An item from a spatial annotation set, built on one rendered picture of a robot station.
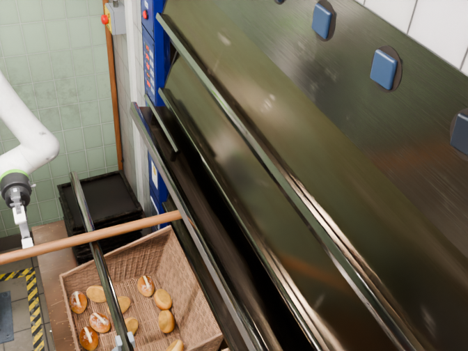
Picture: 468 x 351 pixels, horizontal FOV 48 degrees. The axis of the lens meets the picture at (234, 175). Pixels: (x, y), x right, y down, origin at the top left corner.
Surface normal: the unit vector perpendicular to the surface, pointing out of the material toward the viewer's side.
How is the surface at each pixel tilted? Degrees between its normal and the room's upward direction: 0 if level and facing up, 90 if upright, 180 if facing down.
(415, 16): 90
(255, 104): 70
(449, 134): 90
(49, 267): 0
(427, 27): 90
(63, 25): 90
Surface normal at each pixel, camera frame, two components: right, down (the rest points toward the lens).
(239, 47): -0.84, -0.07
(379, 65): -0.91, 0.21
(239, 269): 0.22, -0.79
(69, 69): 0.40, 0.61
